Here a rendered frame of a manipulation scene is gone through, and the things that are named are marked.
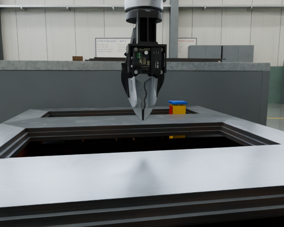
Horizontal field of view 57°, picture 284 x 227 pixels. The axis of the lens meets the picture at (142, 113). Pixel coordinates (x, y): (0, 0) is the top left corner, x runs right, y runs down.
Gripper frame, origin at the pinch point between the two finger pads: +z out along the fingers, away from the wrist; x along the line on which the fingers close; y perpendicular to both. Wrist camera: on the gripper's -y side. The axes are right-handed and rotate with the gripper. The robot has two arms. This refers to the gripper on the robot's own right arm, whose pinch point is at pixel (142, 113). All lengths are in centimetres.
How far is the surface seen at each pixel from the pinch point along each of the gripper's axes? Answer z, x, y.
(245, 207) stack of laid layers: 8.0, 9.2, 26.8
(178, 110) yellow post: 5.0, 19.8, -42.1
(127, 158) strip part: 5.8, -4.1, 12.2
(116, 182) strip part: 5.8, -6.4, 22.2
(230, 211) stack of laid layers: 8.0, 7.1, 27.2
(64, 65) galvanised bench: -12, -25, -63
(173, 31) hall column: -150, 213, -816
